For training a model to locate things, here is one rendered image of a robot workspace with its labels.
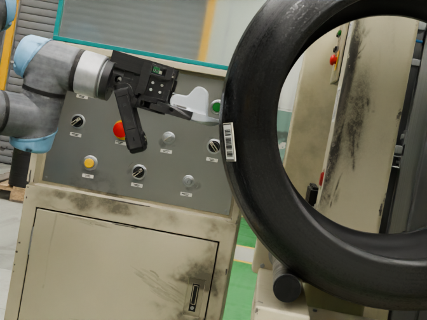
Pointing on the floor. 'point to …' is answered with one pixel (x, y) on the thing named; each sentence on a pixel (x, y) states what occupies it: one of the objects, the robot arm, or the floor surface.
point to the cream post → (364, 132)
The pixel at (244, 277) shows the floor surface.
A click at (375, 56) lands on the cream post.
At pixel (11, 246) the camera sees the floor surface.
